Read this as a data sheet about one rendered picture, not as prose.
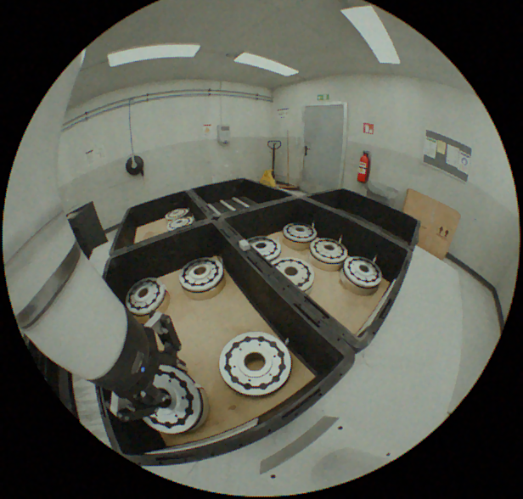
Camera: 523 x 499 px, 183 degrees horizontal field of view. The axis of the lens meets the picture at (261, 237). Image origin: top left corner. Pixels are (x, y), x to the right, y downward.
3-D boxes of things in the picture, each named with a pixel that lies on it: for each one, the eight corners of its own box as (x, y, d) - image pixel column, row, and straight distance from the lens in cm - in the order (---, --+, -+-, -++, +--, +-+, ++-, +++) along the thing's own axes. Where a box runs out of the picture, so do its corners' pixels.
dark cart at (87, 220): (118, 294, 198) (75, 217, 166) (90, 306, 220) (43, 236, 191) (120, 263, 245) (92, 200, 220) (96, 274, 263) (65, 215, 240)
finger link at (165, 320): (164, 319, 18) (177, 356, 22) (174, 311, 19) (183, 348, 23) (147, 311, 20) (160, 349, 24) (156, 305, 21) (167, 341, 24)
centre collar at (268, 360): (279, 367, 25) (279, 366, 24) (248, 384, 24) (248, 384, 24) (260, 341, 26) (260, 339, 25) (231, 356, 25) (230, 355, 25)
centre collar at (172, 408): (187, 410, 24) (184, 410, 23) (155, 418, 26) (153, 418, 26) (171, 377, 25) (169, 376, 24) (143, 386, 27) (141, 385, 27)
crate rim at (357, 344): (409, 259, 45) (413, 251, 44) (353, 361, 23) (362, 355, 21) (299, 202, 58) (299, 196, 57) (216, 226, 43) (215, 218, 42)
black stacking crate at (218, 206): (295, 226, 62) (298, 197, 57) (222, 255, 48) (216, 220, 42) (244, 198, 91) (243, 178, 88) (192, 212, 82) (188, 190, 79)
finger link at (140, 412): (104, 399, 20) (142, 390, 24) (105, 412, 22) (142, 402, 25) (121, 415, 19) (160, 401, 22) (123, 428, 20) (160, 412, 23)
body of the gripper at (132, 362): (88, 405, 12) (166, 417, 20) (143, 299, 12) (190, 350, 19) (49, 344, 18) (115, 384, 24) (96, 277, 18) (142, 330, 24)
